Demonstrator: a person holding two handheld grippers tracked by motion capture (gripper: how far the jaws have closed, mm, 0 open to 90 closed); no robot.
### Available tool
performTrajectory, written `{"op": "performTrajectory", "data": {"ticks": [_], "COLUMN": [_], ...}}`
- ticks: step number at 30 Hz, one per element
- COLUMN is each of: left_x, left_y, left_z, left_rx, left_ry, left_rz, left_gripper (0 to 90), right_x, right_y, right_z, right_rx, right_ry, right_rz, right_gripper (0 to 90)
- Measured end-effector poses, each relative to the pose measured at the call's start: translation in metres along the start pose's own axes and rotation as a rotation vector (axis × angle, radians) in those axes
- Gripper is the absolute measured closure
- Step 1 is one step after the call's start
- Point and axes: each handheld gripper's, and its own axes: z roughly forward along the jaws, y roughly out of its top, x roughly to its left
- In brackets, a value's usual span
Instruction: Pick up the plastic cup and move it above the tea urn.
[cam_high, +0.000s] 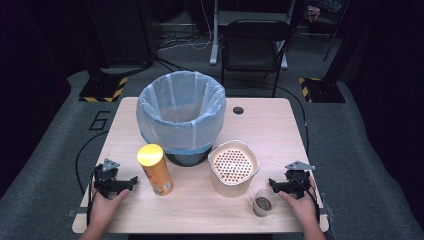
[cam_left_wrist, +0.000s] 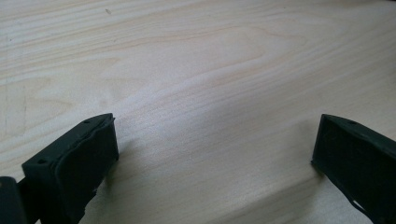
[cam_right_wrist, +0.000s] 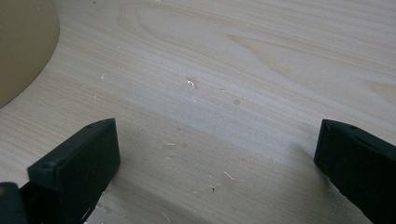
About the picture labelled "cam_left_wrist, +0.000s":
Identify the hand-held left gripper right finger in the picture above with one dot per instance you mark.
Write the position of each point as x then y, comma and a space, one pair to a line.
358, 158

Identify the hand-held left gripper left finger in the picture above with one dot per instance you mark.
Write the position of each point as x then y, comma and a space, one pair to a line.
74, 161

